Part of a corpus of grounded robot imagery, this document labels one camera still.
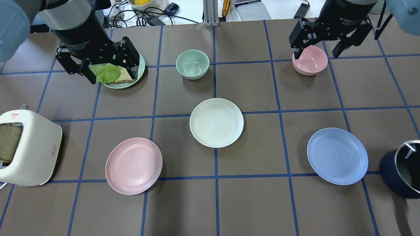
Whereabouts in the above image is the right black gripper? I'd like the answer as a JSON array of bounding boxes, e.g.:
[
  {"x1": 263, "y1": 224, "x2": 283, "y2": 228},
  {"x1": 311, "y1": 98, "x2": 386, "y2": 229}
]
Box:
[{"x1": 288, "y1": 0, "x2": 373, "y2": 60}]

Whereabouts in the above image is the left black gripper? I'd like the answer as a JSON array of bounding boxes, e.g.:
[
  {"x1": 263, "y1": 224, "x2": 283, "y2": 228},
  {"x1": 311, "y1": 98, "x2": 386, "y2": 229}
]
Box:
[{"x1": 53, "y1": 13, "x2": 139, "y2": 85}]

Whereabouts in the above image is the pink plate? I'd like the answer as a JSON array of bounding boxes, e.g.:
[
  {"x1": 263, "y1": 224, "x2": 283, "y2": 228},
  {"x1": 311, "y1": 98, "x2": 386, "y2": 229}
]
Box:
[{"x1": 105, "y1": 137, "x2": 163, "y2": 195}]

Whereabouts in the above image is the blue plate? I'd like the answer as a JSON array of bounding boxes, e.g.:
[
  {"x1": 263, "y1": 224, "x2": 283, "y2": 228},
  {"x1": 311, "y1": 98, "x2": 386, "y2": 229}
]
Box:
[{"x1": 306, "y1": 128, "x2": 369, "y2": 186}]

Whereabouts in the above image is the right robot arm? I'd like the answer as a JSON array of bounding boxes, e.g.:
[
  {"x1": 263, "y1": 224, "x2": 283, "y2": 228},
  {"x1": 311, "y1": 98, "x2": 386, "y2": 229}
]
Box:
[{"x1": 288, "y1": 0, "x2": 420, "y2": 59}]

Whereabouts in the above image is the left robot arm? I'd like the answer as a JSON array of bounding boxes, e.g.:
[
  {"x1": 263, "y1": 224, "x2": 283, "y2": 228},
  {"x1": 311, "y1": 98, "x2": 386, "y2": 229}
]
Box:
[{"x1": 0, "y1": 0, "x2": 140, "y2": 85}]

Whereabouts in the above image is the lettuce leaf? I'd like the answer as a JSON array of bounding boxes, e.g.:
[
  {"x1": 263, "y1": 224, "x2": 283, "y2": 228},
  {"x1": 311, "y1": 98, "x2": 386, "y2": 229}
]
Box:
[{"x1": 90, "y1": 63, "x2": 121, "y2": 84}]

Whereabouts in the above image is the pink bowl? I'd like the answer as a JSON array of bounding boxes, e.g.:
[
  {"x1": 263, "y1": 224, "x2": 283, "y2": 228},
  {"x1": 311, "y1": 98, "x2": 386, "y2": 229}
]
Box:
[{"x1": 292, "y1": 45, "x2": 327, "y2": 76}]

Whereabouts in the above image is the bread slice on plate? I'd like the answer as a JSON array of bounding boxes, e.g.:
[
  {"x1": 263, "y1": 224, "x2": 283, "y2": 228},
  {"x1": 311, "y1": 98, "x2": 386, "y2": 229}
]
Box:
[{"x1": 111, "y1": 67, "x2": 137, "y2": 85}]

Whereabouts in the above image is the black power adapter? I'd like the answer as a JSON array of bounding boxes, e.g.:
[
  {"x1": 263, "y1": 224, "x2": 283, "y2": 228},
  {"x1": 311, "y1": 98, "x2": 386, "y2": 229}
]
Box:
[{"x1": 294, "y1": 3, "x2": 310, "y2": 18}]

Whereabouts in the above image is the green plate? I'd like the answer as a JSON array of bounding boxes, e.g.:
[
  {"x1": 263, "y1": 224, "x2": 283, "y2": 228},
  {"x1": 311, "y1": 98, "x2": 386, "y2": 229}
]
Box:
[{"x1": 104, "y1": 55, "x2": 146, "y2": 89}]

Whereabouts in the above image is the white bowl with fruit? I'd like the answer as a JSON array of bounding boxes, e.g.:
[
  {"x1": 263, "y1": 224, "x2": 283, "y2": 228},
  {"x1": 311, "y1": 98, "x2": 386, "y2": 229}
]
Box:
[{"x1": 128, "y1": 0, "x2": 169, "y2": 12}]

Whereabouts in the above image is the metal tray scale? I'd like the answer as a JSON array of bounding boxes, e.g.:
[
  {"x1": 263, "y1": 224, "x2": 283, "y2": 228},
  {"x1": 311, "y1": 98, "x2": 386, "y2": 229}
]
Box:
[{"x1": 234, "y1": 0, "x2": 271, "y2": 21}]

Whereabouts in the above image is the green bowl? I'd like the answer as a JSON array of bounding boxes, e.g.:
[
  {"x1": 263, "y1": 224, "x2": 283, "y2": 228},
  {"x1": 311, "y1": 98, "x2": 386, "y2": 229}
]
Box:
[{"x1": 175, "y1": 49, "x2": 210, "y2": 80}]

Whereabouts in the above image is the white toaster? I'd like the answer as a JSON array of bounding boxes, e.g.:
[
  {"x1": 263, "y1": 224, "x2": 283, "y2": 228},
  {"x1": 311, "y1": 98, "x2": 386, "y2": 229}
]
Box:
[{"x1": 0, "y1": 109, "x2": 62, "y2": 186}]

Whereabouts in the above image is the orange yellow tool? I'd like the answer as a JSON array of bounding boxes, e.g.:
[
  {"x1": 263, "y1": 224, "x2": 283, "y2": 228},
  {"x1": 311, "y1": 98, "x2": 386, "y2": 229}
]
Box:
[{"x1": 221, "y1": 0, "x2": 231, "y2": 18}]

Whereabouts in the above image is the bread slice in toaster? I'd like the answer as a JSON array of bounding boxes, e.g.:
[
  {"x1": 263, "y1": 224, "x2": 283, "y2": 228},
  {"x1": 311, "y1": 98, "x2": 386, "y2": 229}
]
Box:
[{"x1": 0, "y1": 124, "x2": 22, "y2": 163}]

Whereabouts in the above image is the cream plate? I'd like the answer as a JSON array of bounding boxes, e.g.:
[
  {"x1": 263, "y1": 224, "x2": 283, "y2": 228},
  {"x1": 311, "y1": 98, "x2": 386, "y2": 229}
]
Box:
[{"x1": 189, "y1": 98, "x2": 244, "y2": 148}]

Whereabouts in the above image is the glass pot lid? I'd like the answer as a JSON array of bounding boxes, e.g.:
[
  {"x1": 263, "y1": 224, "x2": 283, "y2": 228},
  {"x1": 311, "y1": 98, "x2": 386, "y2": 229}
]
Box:
[{"x1": 395, "y1": 140, "x2": 420, "y2": 193}]

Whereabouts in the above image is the dark blue pot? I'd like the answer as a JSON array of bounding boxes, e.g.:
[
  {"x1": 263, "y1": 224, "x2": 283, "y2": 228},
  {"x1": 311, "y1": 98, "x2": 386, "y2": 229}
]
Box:
[{"x1": 380, "y1": 148, "x2": 420, "y2": 199}]

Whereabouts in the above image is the black cables bundle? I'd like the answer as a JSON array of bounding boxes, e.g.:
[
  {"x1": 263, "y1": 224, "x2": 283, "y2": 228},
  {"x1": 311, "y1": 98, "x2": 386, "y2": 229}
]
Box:
[{"x1": 103, "y1": 0, "x2": 200, "y2": 28}]

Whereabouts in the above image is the aluminium frame post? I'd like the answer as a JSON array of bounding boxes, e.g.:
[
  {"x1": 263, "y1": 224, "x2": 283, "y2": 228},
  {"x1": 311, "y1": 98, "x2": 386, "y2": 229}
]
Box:
[{"x1": 203, "y1": 0, "x2": 219, "y2": 27}]

